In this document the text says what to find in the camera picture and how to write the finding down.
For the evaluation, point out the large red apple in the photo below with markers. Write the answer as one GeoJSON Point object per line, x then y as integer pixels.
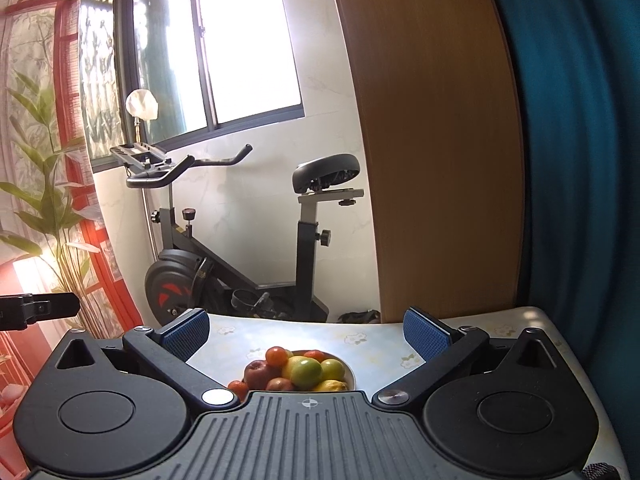
{"type": "Point", "coordinates": [258, 373]}

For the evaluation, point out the wooden headboard panel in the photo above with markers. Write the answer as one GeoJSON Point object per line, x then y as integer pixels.
{"type": "Point", "coordinates": [441, 131]}

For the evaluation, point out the floral checked tablecloth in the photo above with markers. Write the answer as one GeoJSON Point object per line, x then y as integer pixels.
{"type": "Point", "coordinates": [377, 354]}

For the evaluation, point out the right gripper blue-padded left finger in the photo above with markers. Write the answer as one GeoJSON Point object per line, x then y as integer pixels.
{"type": "Point", "coordinates": [163, 353]}

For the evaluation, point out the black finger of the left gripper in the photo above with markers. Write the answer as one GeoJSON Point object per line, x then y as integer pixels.
{"type": "Point", "coordinates": [17, 312]}

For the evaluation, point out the yellow-green apple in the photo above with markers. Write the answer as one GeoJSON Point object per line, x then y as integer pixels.
{"type": "Point", "coordinates": [306, 374]}

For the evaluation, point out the small yellow lemon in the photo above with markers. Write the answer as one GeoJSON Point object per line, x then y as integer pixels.
{"type": "Point", "coordinates": [315, 354]}

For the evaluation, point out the green apple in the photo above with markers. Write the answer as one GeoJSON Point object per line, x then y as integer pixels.
{"type": "Point", "coordinates": [332, 369]}

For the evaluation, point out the cream round plate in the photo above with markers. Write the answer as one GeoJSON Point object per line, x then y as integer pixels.
{"type": "Point", "coordinates": [349, 377]}

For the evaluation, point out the red patterned curtain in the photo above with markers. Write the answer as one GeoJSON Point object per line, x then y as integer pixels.
{"type": "Point", "coordinates": [52, 228]}

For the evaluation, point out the yellow fruit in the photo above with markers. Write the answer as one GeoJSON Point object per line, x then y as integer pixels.
{"type": "Point", "coordinates": [331, 385]}

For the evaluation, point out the dark framed window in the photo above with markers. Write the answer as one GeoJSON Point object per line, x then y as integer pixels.
{"type": "Point", "coordinates": [79, 77]}

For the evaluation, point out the large yellow orange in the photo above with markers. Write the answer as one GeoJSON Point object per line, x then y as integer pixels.
{"type": "Point", "coordinates": [290, 364]}

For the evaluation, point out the small orange mandarin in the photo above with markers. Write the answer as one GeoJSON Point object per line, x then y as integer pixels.
{"type": "Point", "coordinates": [277, 356]}

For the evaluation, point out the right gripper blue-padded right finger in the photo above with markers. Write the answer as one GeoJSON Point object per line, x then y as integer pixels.
{"type": "Point", "coordinates": [445, 350]}

